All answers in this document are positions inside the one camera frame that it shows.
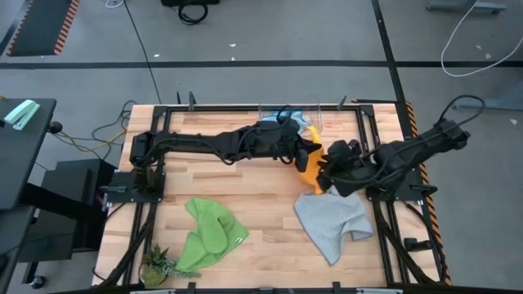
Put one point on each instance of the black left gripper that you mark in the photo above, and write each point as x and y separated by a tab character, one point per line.
278	141

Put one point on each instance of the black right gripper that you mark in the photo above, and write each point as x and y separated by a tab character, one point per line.
351	171

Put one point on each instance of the orange microfiber towel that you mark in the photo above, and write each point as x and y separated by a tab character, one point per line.
310	171

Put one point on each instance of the light blue microfiber towel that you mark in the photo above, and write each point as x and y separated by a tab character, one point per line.
300	120

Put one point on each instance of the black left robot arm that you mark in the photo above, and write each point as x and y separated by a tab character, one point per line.
192	143

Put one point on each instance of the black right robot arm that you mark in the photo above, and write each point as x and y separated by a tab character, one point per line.
417	155

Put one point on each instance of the grey waffle microfiber towel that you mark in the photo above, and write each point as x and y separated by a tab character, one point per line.
331	224

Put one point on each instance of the green microfiber towel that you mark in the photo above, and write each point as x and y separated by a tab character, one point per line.
212	232

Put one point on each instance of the clear plastic bin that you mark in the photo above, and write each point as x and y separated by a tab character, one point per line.
316	116

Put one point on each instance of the white green-towel label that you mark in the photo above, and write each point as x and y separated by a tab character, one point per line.
239	241

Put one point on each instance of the grey table foot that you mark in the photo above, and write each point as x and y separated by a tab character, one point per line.
486	104
466	6

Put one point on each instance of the artificial succulent plant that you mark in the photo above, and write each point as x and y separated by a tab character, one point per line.
157	265

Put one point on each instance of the black computer box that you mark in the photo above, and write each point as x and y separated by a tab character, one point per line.
69	183

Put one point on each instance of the black side desk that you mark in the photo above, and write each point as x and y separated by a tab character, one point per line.
24	163

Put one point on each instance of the mint green stapler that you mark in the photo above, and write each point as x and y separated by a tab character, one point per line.
20	114

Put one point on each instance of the black orange-edged floor mat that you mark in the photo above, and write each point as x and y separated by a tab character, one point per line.
41	28

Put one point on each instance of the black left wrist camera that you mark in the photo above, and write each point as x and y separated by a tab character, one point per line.
302	161

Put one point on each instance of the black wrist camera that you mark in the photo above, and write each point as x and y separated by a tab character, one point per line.
302	161
339	150

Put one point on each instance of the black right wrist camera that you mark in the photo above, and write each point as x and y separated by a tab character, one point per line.
339	150

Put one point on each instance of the black aluminium table frame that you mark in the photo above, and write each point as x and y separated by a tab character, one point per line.
229	108

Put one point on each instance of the white bar bracket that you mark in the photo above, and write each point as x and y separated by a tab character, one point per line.
153	291

